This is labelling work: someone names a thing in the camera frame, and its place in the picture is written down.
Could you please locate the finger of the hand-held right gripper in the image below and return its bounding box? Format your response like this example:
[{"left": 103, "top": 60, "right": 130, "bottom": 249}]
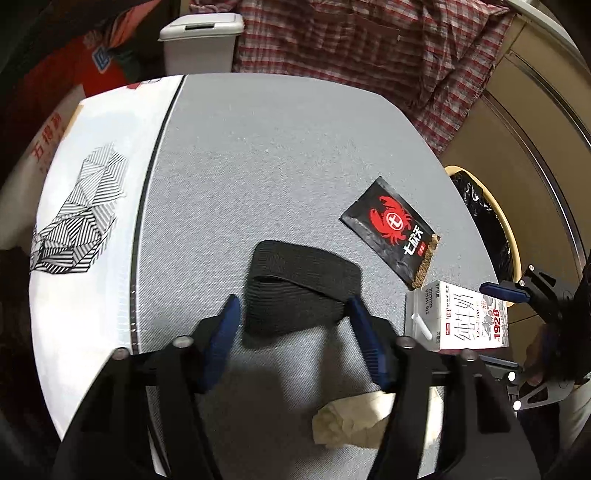
[{"left": 479, "top": 264, "right": 578, "bottom": 324}]

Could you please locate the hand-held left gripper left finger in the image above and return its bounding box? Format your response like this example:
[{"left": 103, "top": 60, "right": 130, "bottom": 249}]
[{"left": 53, "top": 295, "right": 241, "bottom": 480}]

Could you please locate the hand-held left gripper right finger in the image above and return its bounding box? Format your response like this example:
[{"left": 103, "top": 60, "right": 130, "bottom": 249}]
[{"left": 348, "top": 295, "right": 541, "bottom": 480}]

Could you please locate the white milk carton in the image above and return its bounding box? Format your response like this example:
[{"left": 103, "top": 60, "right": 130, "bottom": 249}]
[{"left": 405, "top": 279, "right": 511, "bottom": 354}]

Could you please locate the trash bin with black liner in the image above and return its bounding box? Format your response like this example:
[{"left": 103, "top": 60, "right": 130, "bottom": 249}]
[{"left": 444, "top": 164, "right": 518, "bottom": 283}]

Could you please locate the black elastic band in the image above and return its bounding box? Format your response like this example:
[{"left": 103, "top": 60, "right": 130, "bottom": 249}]
[{"left": 242, "top": 240, "right": 362, "bottom": 335}]

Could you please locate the person's right hand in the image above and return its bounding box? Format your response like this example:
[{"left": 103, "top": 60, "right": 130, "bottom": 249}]
[{"left": 526, "top": 323, "right": 550, "bottom": 385}]

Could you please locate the crumpled beige tissue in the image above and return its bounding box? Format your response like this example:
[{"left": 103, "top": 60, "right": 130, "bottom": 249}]
[{"left": 311, "top": 391, "right": 399, "bottom": 448}]

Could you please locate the black packet with red crab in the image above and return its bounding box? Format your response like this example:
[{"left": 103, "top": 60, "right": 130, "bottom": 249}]
[{"left": 339, "top": 175, "right": 441, "bottom": 291}]

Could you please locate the beige cabinet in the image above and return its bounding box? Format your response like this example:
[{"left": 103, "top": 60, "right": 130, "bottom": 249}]
[{"left": 438, "top": 14, "right": 591, "bottom": 296}]

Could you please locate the white sack with red print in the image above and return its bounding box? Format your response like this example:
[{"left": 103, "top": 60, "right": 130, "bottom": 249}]
[{"left": 0, "top": 85, "right": 86, "bottom": 190}]

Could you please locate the white lidded bin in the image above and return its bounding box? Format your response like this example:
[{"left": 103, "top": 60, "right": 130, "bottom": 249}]
[{"left": 158, "top": 11, "right": 245, "bottom": 77}]

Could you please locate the red plaid shirt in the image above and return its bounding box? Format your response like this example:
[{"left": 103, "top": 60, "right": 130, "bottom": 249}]
[{"left": 189, "top": 0, "right": 518, "bottom": 155}]

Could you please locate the orange bag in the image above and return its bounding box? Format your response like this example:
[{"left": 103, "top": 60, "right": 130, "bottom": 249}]
[{"left": 25, "top": 9, "right": 176, "bottom": 100}]

